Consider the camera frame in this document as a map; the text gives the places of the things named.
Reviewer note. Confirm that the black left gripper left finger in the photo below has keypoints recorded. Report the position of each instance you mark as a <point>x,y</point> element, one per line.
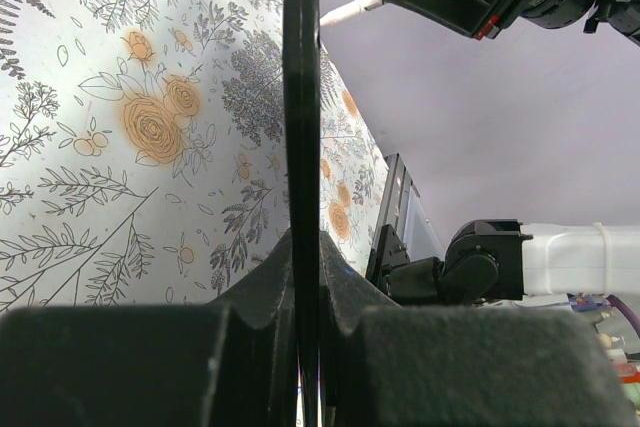
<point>229,362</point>

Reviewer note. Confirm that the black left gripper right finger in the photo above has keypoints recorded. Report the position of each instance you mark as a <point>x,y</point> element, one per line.
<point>387,365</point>

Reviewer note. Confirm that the white marker pen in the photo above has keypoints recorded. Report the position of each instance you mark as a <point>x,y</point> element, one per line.
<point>349,10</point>

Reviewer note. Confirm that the black framed whiteboard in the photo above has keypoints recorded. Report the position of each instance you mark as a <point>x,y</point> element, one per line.
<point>301,88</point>

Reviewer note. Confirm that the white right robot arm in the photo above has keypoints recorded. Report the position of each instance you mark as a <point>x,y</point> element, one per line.
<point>506,259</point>

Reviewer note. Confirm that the floral patterned table mat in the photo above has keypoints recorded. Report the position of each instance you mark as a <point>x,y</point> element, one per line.
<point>142,149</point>

